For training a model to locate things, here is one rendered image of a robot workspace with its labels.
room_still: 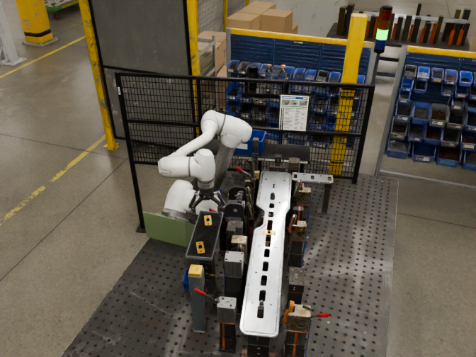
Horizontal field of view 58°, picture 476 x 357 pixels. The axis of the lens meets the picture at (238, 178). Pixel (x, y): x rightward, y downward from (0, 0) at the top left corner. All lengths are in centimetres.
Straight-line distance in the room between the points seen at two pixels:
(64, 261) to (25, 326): 66
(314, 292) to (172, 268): 90
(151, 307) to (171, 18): 281
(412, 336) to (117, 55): 383
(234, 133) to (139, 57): 232
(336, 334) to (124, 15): 356
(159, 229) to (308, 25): 677
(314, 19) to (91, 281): 677
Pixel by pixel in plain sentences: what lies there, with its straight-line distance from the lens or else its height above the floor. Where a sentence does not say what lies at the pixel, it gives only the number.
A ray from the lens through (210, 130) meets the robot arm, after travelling 253.
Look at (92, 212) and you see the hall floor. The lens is 456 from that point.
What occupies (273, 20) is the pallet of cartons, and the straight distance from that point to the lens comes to 694.
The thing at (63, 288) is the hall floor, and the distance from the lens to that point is 389.
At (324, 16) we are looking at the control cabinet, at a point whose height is 56.
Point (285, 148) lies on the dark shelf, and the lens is 335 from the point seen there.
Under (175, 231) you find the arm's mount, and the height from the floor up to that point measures 82.
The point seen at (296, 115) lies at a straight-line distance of 329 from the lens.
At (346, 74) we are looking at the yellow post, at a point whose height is 161.
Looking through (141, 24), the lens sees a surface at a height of 155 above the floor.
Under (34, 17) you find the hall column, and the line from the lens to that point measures 966.
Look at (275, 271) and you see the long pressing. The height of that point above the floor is 100.
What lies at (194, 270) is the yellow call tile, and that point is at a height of 116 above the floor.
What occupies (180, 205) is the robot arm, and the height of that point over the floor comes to 93.
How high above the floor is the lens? 274
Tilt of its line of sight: 35 degrees down
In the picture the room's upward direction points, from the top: straight up
